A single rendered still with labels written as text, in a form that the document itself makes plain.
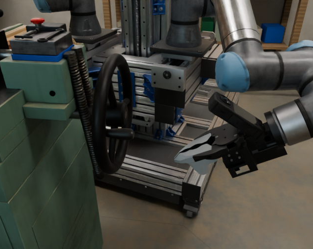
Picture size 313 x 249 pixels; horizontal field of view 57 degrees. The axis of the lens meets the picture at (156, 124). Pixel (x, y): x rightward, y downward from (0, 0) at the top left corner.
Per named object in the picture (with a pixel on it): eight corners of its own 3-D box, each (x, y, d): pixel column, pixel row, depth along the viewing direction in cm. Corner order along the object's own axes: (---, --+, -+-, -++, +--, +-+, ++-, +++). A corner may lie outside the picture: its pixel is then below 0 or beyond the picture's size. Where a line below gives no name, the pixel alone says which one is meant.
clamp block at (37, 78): (67, 105, 61) (60, 64, 57) (8, 101, 63) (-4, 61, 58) (90, 79, 74) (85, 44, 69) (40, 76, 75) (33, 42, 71)
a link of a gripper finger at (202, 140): (184, 176, 63) (224, 162, 59) (171, 155, 60) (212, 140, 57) (185, 167, 65) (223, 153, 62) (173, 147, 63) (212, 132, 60)
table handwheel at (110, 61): (137, 47, 78) (137, 144, 89) (67, 44, 80) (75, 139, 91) (106, 64, 51) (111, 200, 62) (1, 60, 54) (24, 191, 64)
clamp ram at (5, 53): (17, 81, 63) (6, 40, 59) (-15, 80, 64) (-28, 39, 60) (36, 67, 71) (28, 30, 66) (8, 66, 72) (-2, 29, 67)
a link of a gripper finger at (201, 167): (183, 185, 60) (225, 171, 57) (170, 164, 58) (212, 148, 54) (184, 176, 63) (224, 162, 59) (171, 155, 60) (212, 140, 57)
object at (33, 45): (58, 62, 58) (53, 34, 55) (7, 60, 59) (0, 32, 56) (81, 44, 69) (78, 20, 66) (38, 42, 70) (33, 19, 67)
